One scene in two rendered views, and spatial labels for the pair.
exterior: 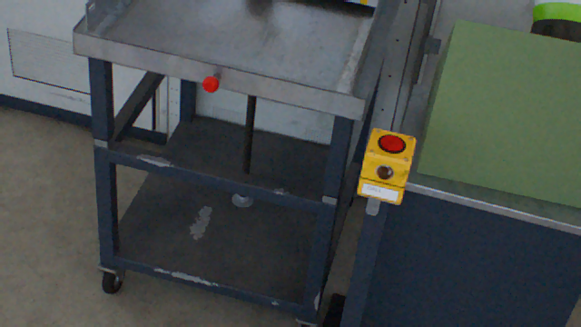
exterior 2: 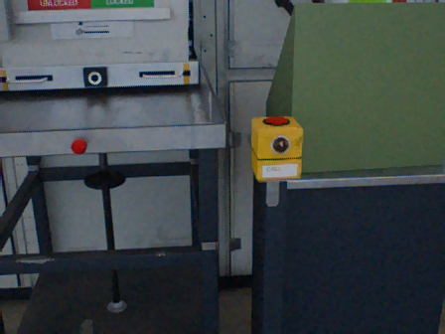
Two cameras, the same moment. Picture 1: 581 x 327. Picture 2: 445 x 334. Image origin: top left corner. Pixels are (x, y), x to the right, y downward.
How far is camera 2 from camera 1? 74 cm
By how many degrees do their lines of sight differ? 24
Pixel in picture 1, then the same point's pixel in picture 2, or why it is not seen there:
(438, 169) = (309, 163)
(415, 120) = not seen: hidden behind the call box
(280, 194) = (163, 255)
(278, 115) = (124, 240)
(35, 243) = not seen: outside the picture
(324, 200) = (205, 248)
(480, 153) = (341, 134)
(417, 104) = not seen: hidden behind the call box
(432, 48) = (235, 141)
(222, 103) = (75, 242)
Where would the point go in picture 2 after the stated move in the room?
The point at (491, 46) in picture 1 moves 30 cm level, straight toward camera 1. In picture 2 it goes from (329, 24) to (371, 46)
